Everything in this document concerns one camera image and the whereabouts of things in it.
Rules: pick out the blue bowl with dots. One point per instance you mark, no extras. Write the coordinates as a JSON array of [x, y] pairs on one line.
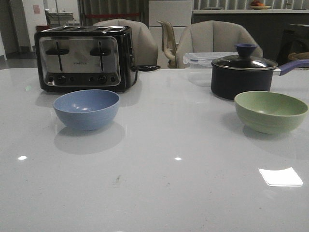
[[87, 109]]

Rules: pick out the green bowl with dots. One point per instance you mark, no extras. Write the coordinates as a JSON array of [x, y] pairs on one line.
[[270, 112]]

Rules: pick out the beige armchair left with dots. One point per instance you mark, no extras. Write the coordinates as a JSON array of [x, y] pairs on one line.
[[144, 46]]

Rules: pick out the beige armchair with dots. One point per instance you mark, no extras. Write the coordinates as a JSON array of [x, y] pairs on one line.
[[144, 46], [211, 36]]

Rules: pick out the clear plastic food container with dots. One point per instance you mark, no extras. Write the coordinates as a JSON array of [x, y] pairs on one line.
[[200, 68]]

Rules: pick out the cream plastic chair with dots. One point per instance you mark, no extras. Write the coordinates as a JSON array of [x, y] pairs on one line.
[[169, 46]]

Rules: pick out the dark blue saucepan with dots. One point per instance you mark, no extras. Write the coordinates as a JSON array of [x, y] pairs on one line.
[[227, 83]]

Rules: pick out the beige armchair right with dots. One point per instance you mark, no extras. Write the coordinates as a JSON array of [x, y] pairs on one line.
[[211, 36]]

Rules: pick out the black and chrome toaster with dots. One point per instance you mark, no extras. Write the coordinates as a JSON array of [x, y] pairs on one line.
[[71, 58]]

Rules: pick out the white cabinet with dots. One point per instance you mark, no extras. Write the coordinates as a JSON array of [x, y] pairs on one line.
[[177, 12]]

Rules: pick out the fruit bowl on counter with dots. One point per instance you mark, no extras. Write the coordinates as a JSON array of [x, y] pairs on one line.
[[258, 5]]

